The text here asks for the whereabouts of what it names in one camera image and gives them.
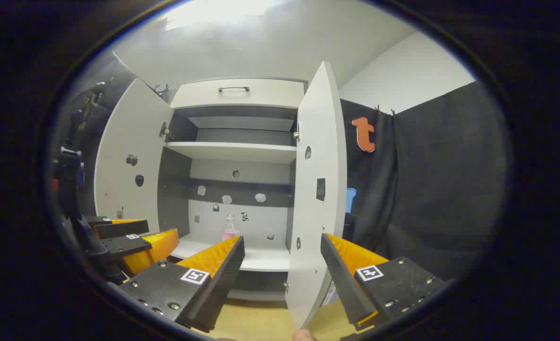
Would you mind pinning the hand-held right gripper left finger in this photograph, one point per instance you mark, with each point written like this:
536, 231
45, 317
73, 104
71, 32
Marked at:
213, 289

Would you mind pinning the white cabinet drawer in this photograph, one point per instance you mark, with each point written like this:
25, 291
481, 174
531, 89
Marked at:
261, 97

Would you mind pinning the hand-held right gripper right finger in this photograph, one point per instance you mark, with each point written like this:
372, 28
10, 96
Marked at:
346, 289

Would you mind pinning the white cabinet shelf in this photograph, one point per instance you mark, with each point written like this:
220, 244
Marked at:
232, 151
265, 258

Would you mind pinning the white cabinet door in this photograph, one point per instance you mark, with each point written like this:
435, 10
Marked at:
128, 142
317, 166

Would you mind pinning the clear bottle with pink liquid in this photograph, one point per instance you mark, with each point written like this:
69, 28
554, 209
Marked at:
229, 232

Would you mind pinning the white and grey cabinet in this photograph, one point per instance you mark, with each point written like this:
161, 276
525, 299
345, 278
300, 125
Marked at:
242, 189

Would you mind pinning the metal door hinge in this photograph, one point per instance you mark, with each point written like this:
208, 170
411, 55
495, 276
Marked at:
164, 130
296, 133

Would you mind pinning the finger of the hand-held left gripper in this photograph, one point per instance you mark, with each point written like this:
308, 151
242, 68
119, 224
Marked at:
128, 245
123, 229

